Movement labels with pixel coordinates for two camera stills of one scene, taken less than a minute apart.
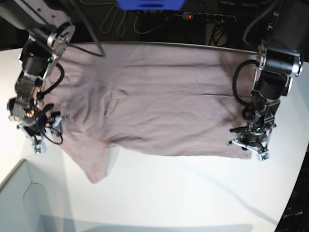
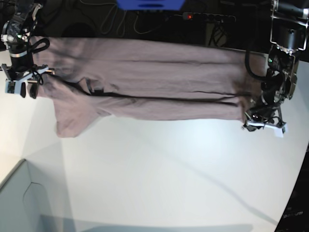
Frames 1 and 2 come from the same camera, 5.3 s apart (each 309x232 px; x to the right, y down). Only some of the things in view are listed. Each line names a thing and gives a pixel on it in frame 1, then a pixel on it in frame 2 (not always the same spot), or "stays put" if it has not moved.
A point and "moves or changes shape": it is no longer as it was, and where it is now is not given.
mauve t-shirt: (167, 99) moves or changes shape
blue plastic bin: (150, 5) stays put
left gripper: (42, 127) → (21, 75)
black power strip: (211, 17) stays put
